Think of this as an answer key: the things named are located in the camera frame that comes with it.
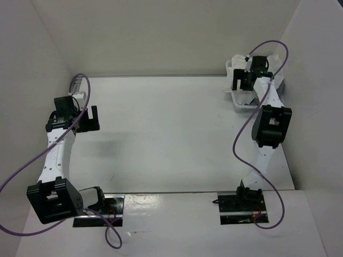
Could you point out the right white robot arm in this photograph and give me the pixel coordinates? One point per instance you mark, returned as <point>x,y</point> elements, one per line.
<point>268,131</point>

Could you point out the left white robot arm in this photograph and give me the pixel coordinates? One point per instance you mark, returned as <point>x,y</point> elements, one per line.
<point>53,197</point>

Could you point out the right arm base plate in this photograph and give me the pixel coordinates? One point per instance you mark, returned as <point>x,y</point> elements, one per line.
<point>231,211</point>

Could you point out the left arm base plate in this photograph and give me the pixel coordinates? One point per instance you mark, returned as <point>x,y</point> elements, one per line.
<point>112,212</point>

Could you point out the white plastic basket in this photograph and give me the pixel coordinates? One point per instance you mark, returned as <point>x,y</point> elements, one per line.
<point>250,108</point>

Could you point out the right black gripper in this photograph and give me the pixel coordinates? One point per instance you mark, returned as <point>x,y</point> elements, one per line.
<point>240,74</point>

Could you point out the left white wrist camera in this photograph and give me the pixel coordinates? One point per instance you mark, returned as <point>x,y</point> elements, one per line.
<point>80,97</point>

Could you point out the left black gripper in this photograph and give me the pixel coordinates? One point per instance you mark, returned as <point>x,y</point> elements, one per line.
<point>90,124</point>

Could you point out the white pleated skirt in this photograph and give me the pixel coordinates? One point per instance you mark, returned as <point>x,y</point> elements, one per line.
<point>247,97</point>

